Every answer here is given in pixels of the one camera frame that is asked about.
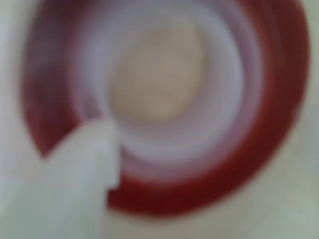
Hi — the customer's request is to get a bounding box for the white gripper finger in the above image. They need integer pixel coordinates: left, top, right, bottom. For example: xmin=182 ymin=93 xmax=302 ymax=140
xmin=0 ymin=119 xmax=122 ymax=239

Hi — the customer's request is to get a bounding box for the small red tape roll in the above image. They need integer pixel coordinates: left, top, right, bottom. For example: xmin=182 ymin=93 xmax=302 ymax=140
xmin=21 ymin=0 xmax=312 ymax=222

